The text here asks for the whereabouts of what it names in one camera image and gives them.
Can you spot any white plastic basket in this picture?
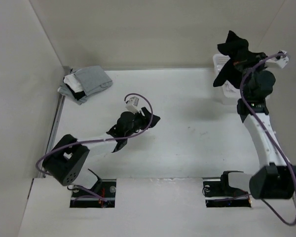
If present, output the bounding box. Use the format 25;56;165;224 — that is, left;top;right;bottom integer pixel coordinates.
213;53;242;104

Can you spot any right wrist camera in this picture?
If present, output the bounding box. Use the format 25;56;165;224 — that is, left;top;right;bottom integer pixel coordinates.
268;50;289;69

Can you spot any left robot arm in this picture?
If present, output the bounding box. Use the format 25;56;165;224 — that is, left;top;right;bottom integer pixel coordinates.
42;107;160;197

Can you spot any black tank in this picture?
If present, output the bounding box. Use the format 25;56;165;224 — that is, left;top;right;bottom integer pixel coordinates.
71;91;86;101
213;30;266;89

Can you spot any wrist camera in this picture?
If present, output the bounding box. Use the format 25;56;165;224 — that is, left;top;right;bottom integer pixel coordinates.
125;96;140;114
268;50;289;69

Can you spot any bottom grey folded tank top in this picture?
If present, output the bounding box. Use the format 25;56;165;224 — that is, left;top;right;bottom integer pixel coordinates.
57;83;87;105

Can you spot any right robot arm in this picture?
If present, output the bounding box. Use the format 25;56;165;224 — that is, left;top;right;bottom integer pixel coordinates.
215;60;296;199

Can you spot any white tank top in basket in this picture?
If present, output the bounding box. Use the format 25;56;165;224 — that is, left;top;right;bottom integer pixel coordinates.
222;81;239;94

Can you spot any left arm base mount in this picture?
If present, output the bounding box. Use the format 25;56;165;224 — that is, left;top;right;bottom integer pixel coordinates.
67;179;117;208

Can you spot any folded white tank top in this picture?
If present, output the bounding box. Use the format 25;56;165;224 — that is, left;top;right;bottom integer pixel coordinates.
63;74;84;93

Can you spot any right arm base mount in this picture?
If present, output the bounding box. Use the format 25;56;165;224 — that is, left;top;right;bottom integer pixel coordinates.
202;178;251;208

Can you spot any folded black tank top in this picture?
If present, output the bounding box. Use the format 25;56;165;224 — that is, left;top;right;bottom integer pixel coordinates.
71;91;86;101

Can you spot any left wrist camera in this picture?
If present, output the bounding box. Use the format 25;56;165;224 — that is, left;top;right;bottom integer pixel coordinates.
125;96;140;114

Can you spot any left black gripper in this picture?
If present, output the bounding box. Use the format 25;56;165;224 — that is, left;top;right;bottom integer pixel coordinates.
125;107;159;138

